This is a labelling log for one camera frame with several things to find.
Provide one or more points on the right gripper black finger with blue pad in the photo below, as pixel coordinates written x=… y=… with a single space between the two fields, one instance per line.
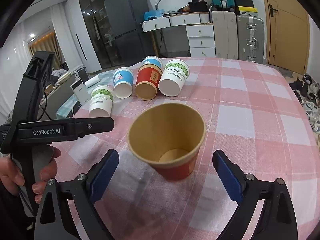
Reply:
x=277 y=219
x=54 y=218

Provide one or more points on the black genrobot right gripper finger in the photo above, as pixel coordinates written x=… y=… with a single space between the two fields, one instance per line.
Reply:
x=63 y=129

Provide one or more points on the red paper cup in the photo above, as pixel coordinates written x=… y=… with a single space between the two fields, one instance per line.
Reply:
x=148 y=78
x=168 y=137

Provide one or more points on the white green paper cup left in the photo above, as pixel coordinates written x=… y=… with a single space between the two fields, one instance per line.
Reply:
x=101 y=102

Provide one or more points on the white green paper cup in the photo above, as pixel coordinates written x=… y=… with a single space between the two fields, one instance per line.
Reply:
x=173 y=78
x=101 y=102

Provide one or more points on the blue white paper cup front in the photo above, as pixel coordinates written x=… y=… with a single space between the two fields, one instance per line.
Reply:
x=123 y=82

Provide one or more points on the blue white paper cup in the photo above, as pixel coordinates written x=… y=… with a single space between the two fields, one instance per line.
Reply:
x=153 y=60
x=123 y=82

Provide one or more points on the red paper cup lying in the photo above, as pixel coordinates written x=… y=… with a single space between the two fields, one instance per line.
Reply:
x=148 y=78

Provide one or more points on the blue white paper cup back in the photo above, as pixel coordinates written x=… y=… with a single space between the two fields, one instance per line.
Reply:
x=153 y=60

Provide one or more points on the white green paper cup right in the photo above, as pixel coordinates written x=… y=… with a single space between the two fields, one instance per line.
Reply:
x=173 y=78

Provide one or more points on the person's left hand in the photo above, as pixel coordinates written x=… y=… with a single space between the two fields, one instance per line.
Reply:
x=11 y=176

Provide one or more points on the yellow curtain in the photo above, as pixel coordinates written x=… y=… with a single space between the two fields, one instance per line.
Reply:
x=48 y=43

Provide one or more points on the white power bank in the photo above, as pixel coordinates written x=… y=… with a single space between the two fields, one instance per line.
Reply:
x=80 y=91

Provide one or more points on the pink plaid tablecloth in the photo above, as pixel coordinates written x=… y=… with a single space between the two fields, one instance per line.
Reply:
x=251 y=114

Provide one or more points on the black refrigerator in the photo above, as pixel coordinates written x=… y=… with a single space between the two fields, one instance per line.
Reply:
x=126 y=18

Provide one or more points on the patterned floor rug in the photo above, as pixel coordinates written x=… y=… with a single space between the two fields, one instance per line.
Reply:
x=307 y=92

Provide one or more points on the blue plastic bag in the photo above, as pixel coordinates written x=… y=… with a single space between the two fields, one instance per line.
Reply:
x=153 y=14

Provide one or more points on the white drawer desk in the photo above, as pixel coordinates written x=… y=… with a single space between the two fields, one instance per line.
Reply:
x=199 y=30

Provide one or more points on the black bag on desk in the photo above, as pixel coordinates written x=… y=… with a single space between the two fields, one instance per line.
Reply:
x=198 y=6

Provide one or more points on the beige suitcase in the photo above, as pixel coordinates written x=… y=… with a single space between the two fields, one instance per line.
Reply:
x=226 y=34

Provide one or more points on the silver aluminium suitcase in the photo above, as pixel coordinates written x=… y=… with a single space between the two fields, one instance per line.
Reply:
x=250 y=38

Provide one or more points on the wooden door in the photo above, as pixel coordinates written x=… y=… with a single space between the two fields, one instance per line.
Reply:
x=287 y=35

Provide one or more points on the yellow black box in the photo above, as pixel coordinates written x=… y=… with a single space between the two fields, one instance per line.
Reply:
x=249 y=11

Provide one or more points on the black door handle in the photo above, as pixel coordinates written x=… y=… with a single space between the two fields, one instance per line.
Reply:
x=272 y=10

